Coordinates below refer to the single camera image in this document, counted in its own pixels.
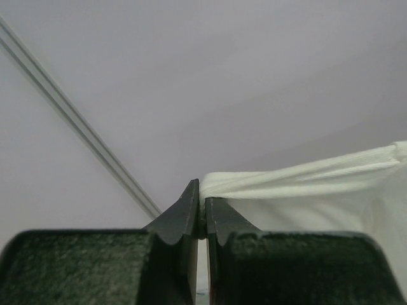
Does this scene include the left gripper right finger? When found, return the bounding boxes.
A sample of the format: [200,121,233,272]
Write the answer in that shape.
[204,198,261,304]

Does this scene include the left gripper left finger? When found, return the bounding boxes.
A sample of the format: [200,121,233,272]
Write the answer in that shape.
[137,179,199,304]

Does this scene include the white floral t shirt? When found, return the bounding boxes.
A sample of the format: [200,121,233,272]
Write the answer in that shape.
[200,142,406,304]

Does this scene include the left aluminium frame post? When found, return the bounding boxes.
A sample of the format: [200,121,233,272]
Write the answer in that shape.
[1,18,161,219]

